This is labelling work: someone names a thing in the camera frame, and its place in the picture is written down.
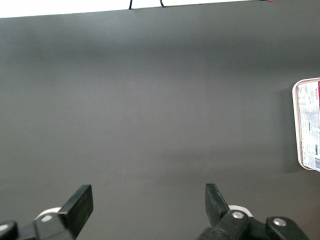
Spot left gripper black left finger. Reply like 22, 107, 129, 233
0, 184, 94, 240

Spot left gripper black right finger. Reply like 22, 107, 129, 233
196, 183, 311, 240

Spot white rectangular tray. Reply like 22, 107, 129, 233
291, 77, 320, 172

